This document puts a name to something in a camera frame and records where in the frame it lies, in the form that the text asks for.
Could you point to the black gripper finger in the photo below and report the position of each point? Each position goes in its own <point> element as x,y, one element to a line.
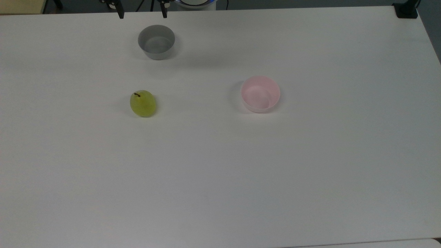
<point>164,10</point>
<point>119,10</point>

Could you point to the green pear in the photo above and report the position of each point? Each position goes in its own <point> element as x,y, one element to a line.
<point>143,104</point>

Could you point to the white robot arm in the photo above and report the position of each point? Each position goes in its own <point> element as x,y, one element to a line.
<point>196,2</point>

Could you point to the gray bowl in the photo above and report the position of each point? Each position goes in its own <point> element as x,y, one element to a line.
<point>156,43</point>

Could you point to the pink bowl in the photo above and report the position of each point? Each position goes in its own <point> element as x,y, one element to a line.
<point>260,94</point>

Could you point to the black tripod legs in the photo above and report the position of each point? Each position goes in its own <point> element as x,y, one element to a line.
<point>152,4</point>

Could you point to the black stand leg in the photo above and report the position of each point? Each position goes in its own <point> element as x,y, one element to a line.
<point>58,3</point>

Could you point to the tan wooden desk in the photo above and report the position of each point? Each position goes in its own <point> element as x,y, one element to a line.
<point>20,6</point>

